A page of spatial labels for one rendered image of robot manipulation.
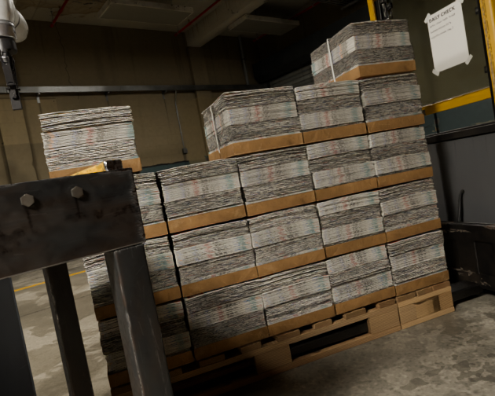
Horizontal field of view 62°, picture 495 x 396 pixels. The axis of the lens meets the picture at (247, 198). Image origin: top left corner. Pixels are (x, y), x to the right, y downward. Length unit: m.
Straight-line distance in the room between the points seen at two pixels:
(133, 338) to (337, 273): 1.15
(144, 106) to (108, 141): 7.65
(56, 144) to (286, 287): 0.95
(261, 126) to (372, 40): 0.62
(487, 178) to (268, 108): 1.20
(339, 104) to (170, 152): 7.56
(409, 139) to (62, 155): 1.37
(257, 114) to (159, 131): 7.57
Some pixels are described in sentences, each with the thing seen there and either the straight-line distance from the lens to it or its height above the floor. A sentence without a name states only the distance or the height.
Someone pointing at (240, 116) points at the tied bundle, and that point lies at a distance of 1.55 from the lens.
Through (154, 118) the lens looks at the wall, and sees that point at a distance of 9.11.
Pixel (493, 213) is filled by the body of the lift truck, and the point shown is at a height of 0.36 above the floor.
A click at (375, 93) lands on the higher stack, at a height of 0.99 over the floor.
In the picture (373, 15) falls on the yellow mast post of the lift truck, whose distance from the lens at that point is 2.63.
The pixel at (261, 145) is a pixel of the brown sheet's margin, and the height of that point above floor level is 0.86.
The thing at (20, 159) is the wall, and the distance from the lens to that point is 8.07.
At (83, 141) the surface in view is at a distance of 1.46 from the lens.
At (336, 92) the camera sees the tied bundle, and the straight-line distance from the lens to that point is 1.74.
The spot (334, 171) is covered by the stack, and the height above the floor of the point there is 0.71.
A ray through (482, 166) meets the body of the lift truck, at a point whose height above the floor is 0.59.
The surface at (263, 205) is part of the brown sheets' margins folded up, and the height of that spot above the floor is 0.63.
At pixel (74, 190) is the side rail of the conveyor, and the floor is 0.78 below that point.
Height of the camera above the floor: 0.75
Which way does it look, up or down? 3 degrees down
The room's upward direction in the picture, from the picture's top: 10 degrees counter-clockwise
